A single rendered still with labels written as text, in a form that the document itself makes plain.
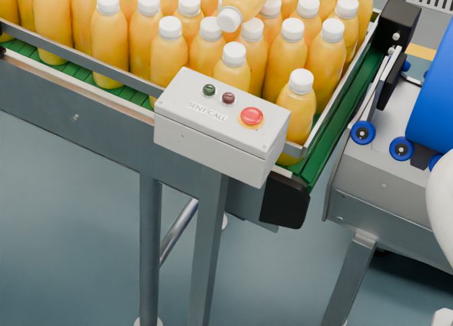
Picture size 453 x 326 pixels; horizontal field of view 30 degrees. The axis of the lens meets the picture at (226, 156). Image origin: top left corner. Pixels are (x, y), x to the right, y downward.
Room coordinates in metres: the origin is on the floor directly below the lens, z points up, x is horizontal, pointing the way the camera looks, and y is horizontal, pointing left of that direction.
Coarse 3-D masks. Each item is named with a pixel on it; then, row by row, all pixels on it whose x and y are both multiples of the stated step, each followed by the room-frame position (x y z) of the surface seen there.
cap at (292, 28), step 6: (288, 18) 1.14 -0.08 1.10; (294, 18) 1.14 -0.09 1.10; (282, 24) 1.12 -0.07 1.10; (288, 24) 1.12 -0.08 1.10; (294, 24) 1.12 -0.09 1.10; (300, 24) 1.13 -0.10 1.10; (282, 30) 1.11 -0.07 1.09; (288, 30) 1.11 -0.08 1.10; (294, 30) 1.11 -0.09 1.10; (300, 30) 1.11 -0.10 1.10; (288, 36) 1.11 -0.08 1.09; (294, 36) 1.10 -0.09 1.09; (300, 36) 1.11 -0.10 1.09
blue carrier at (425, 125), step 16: (448, 32) 1.02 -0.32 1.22; (448, 48) 1.00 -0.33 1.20; (432, 64) 0.99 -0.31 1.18; (448, 64) 0.98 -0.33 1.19; (432, 80) 0.97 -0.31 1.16; (448, 80) 0.96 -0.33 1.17; (432, 96) 0.95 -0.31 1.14; (448, 96) 0.95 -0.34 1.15; (416, 112) 0.95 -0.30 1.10; (432, 112) 0.94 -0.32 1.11; (448, 112) 0.94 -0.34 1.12; (416, 128) 0.95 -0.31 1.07; (432, 128) 0.94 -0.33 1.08; (448, 128) 0.93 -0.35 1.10; (432, 144) 0.95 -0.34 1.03; (448, 144) 0.93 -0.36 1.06
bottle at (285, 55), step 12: (276, 36) 1.13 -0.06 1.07; (276, 48) 1.10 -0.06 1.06; (288, 48) 1.10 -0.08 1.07; (300, 48) 1.10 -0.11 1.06; (276, 60) 1.09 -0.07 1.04; (288, 60) 1.09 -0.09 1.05; (300, 60) 1.10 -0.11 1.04; (276, 72) 1.09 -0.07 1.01; (288, 72) 1.09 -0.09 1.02; (264, 84) 1.11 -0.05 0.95; (276, 84) 1.09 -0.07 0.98; (264, 96) 1.10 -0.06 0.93; (276, 96) 1.09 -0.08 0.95
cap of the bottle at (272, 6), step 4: (268, 0) 1.18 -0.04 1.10; (272, 0) 1.18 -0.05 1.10; (276, 0) 1.18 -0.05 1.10; (280, 0) 1.18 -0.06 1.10; (268, 4) 1.17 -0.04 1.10; (272, 4) 1.17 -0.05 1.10; (276, 4) 1.17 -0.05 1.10; (280, 4) 1.17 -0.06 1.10; (264, 8) 1.16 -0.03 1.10; (268, 8) 1.16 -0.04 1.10; (272, 8) 1.16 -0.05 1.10; (276, 8) 1.16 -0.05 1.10; (264, 12) 1.16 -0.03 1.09; (268, 12) 1.16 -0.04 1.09; (272, 12) 1.16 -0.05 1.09; (276, 12) 1.16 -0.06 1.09
